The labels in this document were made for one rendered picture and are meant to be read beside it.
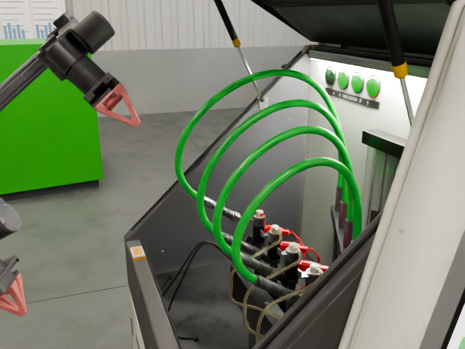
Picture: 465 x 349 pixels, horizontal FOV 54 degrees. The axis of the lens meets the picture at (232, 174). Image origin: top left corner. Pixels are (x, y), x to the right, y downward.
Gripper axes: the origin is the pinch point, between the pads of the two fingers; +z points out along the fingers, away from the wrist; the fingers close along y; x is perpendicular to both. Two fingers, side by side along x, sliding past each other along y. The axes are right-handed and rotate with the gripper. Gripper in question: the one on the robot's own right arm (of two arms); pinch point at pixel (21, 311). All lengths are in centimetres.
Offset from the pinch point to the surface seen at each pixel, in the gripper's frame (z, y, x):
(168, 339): 16.9, -4.0, -22.8
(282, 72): -15, 15, -65
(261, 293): 22.7, 5.5, -41.1
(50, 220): 50, 258, 122
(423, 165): -3, -23, -72
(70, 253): 64, 205, 95
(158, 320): 15.7, 1.7, -20.6
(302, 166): -5, -11, -59
